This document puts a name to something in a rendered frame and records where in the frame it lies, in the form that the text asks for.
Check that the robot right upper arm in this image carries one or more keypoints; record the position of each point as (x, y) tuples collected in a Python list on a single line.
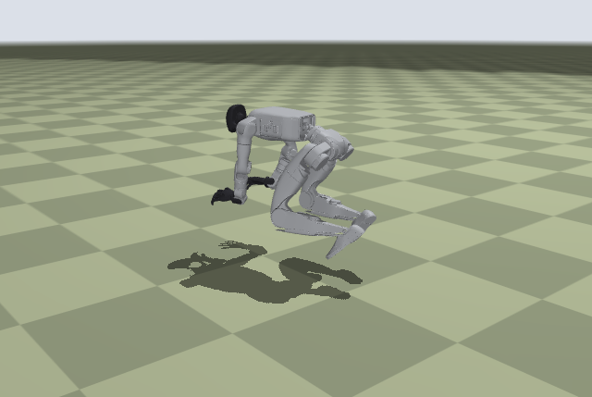
[(289, 150)]

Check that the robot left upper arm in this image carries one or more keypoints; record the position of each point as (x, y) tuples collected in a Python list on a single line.
[(245, 129)]

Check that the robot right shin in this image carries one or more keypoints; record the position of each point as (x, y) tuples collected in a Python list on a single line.
[(326, 206)]

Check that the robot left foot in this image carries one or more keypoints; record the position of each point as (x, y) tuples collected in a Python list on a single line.
[(353, 233)]

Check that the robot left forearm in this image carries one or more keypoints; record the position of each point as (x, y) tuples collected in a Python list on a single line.
[(240, 185)]

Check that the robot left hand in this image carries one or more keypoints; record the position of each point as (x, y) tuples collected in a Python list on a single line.
[(225, 195)]

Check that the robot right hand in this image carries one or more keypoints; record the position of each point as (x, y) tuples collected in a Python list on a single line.
[(260, 181)]

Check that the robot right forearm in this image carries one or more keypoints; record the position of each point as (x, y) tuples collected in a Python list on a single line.
[(282, 163)]

